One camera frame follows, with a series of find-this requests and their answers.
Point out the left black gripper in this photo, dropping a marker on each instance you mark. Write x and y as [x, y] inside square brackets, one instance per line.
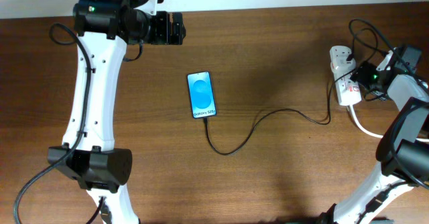
[163, 35]

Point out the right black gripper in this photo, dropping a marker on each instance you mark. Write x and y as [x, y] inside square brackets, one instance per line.
[360, 73]

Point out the white power strip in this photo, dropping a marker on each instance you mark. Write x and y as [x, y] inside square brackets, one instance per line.
[348, 92]

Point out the blue Samsung Galaxy smartphone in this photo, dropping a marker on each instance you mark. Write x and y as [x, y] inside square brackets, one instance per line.
[202, 99]

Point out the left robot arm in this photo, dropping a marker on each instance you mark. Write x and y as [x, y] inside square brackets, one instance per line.
[103, 29]

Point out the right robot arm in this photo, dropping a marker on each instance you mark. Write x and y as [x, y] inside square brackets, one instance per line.
[402, 159]

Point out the white USB charger plug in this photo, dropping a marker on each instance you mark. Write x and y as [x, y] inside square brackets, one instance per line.
[341, 66]

